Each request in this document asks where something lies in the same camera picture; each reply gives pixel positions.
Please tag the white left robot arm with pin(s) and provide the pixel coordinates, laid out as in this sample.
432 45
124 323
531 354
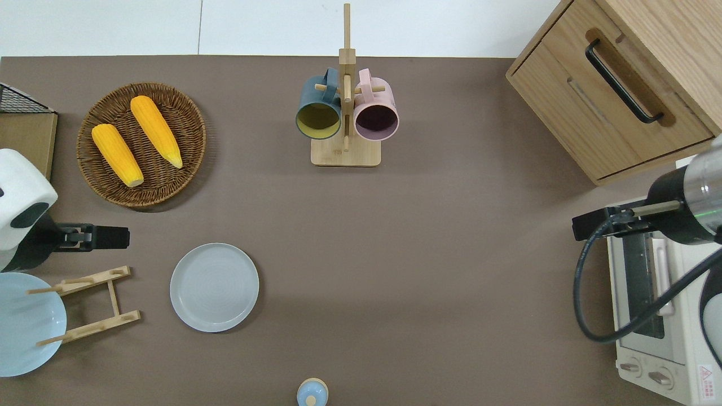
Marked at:
22 186

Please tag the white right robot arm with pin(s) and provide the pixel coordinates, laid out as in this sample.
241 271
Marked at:
677 220

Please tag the light blue round canister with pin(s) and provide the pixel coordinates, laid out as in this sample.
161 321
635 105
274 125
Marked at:
312 393

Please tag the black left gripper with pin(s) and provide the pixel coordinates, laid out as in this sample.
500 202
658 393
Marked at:
63 237

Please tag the light blue plate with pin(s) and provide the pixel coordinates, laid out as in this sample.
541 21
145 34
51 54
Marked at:
25 327

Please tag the dark blue mug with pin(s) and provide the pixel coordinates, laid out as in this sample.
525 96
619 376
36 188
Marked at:
318 121

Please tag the wooden mug tree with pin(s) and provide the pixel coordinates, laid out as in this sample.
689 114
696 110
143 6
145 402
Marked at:
345 153

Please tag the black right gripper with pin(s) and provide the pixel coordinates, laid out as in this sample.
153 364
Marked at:
620 217

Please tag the brown cardboard box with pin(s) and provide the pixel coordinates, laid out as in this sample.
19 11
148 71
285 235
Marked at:
25 141

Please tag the brown table mat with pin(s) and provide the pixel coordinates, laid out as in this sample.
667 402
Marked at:
451 254

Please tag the wooden cabinet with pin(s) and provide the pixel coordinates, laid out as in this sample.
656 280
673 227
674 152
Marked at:
564 96

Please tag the yellow corn cob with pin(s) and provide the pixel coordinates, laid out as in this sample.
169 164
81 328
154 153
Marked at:
157 131
117 155

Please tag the white toaster oven knob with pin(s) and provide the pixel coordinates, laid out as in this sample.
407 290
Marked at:
660 378
630 367

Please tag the brown wicker basket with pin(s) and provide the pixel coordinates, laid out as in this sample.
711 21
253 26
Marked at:
169 186

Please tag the gray round plate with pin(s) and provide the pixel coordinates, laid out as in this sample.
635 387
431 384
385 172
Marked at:
214 287

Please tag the pink mug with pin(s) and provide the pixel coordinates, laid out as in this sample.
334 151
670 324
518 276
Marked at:
376 119

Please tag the white toaster oven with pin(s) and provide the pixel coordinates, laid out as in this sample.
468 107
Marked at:
685 361

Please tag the wooden plate rack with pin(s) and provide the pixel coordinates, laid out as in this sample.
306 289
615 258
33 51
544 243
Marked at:
96 278

